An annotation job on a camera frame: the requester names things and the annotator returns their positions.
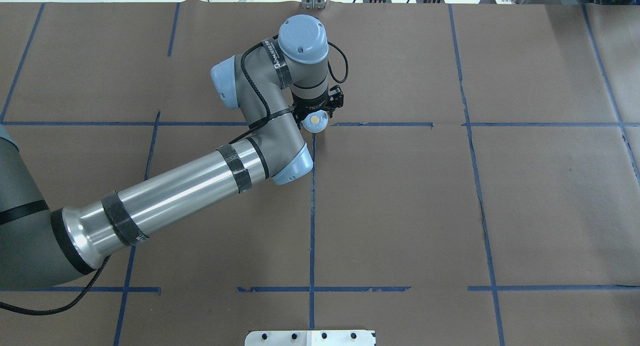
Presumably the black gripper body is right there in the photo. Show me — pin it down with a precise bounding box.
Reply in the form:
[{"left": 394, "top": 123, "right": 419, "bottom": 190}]
[{"left": 292, "top": 86, "right": 329, "bottom": 127}]

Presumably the blue and cream bell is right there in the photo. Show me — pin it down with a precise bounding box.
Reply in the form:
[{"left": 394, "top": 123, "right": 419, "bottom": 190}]
[{"left": 302, "top": 110, "right": 330, "bottom": 133}]

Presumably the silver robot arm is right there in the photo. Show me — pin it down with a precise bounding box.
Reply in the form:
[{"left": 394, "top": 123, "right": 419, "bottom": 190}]
[{"left": 0, "top": 14, "right": 339, "bottom": 291}]

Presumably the brown paper table cover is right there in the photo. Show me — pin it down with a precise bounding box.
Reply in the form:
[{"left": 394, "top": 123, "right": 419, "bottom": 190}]
[{"left": 1, "top": 0, "right": 639, "bottom": 346}]

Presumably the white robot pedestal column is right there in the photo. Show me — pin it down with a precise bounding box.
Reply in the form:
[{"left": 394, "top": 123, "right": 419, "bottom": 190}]
[{"left": 244, "top": 330, "right": 377, "bottom": 346}]

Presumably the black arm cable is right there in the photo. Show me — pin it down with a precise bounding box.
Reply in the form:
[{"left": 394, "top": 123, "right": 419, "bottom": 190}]
[{"left": 0, "top": 34, "right": 350, "bottom": 316}]

